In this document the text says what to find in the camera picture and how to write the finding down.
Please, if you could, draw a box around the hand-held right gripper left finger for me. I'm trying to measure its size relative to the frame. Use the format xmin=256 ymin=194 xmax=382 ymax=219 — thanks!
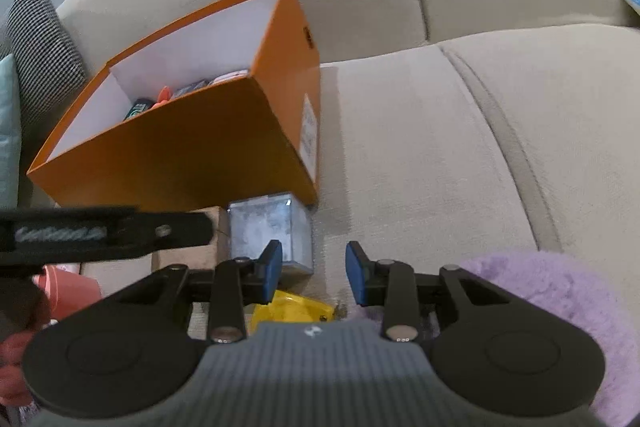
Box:
xmin=112 ymin=239 xmax=284 ymax=344

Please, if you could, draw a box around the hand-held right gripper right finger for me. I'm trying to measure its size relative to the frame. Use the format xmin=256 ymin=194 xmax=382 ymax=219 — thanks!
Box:
xmin=345 ymin=241 xmax=516 ymax=344

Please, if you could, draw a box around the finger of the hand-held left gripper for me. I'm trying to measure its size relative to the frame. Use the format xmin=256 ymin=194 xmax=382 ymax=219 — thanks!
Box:
xmin=0 ymin=206 xmax=215 ymax=267

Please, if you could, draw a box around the yellow plastic case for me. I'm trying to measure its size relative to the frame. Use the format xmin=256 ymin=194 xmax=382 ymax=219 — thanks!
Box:
xmin=249 ymin=289 xmax=336 ymax=333

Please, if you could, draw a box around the clear plastic cube box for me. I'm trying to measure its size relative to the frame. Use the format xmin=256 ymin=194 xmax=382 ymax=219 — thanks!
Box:
xmin=227 ymin=192 xmax=315 ymax=278

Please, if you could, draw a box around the pink cup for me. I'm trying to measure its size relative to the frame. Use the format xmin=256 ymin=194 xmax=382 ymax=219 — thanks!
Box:
xmin=32 ymin=263 xmax=102 ymax=322

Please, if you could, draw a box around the small brown cardboard box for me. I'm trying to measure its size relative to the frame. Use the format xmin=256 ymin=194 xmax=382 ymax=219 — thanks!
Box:
xmin=151 ymin=207 xmax=232 ymax=273

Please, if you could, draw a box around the orange cardboard box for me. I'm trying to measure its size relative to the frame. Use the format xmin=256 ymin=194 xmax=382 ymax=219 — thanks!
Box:
xmin=26 ymin=0 xmax=321 ymax=212

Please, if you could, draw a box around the dark blue tube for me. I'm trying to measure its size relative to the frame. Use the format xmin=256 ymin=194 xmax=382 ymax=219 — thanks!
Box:
xmin=122 ymin=97 xmax=156 ymax=122

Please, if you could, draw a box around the blue packet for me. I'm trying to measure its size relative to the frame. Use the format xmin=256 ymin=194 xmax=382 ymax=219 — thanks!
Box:
xmin=170 ymin=79 xmax=211 ymax=100

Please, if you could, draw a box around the plaid pouch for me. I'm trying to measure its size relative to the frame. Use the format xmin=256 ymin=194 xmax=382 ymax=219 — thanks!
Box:
xmin=207 ymin=68 xmax=251 ymax=86

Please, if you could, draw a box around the person's left hand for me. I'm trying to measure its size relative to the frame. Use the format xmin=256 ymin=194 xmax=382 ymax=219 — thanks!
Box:
xmin=0 ymin=329 xmax=35 ymax=408

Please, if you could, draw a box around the light blue pillow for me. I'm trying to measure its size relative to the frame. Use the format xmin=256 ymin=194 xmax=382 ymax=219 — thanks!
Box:
xmin=0 ymin=54 xmax=23 ymax=202

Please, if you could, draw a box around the beige sofa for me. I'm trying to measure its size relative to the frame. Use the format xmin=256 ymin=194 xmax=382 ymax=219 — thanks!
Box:
xmin=0 ymin=0 xmax=640 ymax=427

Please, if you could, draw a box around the purple fluffy blanket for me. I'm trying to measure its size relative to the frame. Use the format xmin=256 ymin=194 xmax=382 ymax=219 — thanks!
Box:
xmin=345 ymin=248 xmax=640 ymax=427

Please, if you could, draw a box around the black white houndstooth pillow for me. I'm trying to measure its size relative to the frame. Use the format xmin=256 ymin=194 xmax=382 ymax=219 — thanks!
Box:
xmin=0 ymin=0 xmax=87 ymax=148

